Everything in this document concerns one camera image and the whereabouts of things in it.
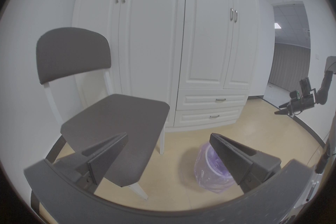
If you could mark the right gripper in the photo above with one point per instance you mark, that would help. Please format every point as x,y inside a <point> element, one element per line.
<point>303,104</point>

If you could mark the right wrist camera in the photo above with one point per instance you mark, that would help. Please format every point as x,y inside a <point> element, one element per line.
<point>294,94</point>

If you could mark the purple plastic bag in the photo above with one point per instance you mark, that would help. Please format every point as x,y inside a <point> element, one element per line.
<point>202,175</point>

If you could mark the white wardrobe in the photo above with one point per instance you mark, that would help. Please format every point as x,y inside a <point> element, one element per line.
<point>152,34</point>

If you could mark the ceiling light panel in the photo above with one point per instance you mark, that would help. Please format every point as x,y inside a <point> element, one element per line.
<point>278,25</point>

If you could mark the white chair grey cushions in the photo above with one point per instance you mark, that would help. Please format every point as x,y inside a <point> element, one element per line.
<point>73,52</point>

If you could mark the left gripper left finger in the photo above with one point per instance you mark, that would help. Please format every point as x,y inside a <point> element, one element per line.
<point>105,160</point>

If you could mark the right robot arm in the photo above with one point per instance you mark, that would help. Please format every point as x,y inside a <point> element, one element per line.
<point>324,89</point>

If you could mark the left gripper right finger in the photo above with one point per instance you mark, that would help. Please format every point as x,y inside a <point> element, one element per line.
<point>236,162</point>

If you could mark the grey curtain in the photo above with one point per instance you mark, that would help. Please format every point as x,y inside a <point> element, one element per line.
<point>288,65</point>

